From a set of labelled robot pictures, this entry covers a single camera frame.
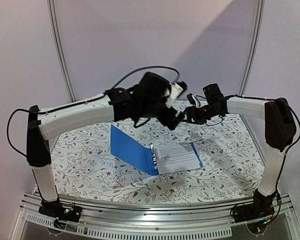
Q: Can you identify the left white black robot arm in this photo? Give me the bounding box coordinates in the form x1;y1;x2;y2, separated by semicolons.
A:
26;71;188;217

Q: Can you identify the left aluminium vertical post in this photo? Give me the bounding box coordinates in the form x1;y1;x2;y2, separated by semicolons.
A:
47;0;76;102

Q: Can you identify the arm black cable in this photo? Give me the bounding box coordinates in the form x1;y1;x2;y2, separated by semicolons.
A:
204;93;300;221
6;65;181;158

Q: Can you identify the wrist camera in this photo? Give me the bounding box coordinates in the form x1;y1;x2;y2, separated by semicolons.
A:
163;81;188;108
186;93;201;108

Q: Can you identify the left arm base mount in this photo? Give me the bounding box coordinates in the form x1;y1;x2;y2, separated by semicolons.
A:
38;199;83;230

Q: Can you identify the aluminium vertical post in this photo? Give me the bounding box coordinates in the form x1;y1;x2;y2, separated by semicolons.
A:
47;0;76;102
238;0;265;96

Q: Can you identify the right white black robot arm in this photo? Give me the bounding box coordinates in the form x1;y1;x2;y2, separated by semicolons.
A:
180;83;297;218

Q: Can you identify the floral patterned tablecloth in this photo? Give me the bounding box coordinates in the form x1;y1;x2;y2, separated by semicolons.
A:
51;114;264;204

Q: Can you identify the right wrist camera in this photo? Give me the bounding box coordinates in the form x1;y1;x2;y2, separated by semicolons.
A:
186;93;201;108

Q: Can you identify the right aluminium vertical post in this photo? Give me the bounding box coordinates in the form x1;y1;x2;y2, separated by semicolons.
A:
238;0;265;96

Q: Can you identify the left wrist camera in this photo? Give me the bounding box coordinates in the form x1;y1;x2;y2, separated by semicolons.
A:
163;81;188;108

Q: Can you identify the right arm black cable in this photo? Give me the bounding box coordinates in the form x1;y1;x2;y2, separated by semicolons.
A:
204;93;300;221

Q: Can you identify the blue ring binder folder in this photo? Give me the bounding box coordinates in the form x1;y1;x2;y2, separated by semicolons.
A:
110;124;205;176

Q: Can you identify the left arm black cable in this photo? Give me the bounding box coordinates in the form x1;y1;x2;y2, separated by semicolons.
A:
6;65;181;158

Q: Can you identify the aluminium front rail frame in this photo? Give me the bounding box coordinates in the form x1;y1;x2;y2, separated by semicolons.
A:
11;193;300;240

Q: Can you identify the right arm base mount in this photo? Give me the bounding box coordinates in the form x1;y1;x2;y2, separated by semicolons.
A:
229;193;282;236

